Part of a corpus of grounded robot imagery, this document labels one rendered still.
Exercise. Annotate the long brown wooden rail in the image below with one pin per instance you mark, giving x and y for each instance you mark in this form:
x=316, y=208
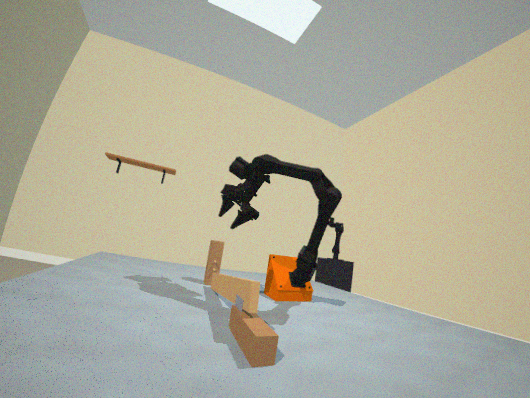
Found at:
x=229, y=286

